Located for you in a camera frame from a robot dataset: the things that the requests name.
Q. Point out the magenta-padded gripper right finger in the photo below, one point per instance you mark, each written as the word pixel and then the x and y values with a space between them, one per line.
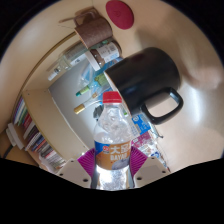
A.
pixel 138 161

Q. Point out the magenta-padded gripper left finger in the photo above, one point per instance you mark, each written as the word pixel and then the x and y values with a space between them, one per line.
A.
pixel 86 163

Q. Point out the clear plastic bottle red cap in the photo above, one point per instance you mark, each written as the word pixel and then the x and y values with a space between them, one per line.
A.
pixel 111 133

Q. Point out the blue and white box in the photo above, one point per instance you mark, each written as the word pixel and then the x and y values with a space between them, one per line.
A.
pixel 140 123

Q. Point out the yellow-capped bottle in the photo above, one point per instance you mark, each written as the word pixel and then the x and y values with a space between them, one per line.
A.
pixel 83 106

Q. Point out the wooden shelf unit with books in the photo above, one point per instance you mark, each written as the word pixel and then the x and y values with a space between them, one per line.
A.
pixel 43 116

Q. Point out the green-capped bottle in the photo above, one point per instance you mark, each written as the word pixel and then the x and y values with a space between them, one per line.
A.
pixel 90 87

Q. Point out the black mug white inside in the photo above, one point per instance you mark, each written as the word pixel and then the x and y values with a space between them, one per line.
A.
pixel 146 73

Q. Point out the tall clear glass bottle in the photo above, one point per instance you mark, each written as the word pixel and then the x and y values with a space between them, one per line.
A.
pixel 66 60

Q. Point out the brown jar white lid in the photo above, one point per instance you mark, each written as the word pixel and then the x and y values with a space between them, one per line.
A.
pixel 105 53

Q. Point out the brown cup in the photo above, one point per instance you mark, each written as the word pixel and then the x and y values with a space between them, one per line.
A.
pixel 95 31

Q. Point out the flat round red coaster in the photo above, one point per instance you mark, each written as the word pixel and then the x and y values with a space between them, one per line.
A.
pixel 120 13

